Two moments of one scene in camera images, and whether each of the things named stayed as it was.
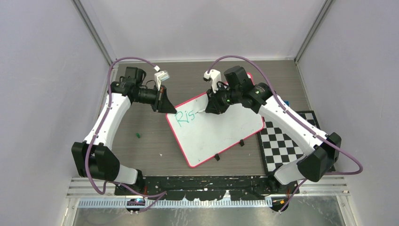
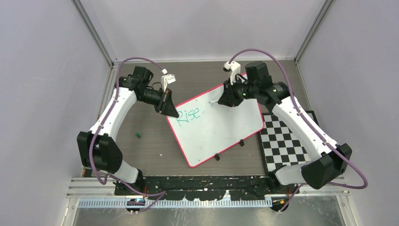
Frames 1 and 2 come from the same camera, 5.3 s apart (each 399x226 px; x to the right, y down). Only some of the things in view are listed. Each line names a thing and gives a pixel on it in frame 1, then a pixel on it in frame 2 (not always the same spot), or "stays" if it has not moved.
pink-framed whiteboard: [200, 135] stays
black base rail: [208, 188] stays
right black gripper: [214, 105] → [228, 97]
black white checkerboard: [278, 149] stays
